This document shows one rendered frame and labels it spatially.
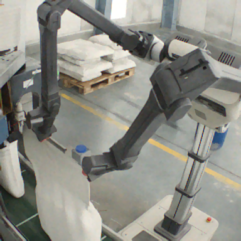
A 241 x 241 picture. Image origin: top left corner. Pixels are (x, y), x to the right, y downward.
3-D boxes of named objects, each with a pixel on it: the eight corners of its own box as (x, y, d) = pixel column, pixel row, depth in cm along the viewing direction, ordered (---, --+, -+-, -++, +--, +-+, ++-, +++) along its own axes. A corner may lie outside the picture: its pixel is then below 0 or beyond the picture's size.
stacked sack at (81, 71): (113, 68, 437) (115, 60, 430) (83, 79, 391) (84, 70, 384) (94, 62, 459) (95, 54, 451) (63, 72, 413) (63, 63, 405)
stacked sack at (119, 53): (138, 55, 473) (139, 48, 466) (111, 63, 427) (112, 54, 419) (118, 49, 496) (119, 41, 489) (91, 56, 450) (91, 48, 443)
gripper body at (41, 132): (31, 129, 116) (33, 118, 111) (48, 121, 123) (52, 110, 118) (38, 140, 115) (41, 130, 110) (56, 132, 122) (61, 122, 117)
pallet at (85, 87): (133, 74, 490) (134, 67, 483) (83, 95, 406) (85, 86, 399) (99, 63, 532) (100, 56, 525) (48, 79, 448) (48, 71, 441)
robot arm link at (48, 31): (63, 9, 79) (49, 2, 85) (47, 14, 76) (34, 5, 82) (63, 112, 109) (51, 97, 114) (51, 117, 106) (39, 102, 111)
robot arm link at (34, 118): (60, 103, 106) (50, 91, 110) (34, 110, 98) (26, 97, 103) (56, 128, 112) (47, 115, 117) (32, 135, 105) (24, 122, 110)
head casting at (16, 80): (52, 114, 143) (52, 59, 128) (14, 131, 126) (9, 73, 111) (23, 95, 159) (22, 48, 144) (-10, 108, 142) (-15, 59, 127)
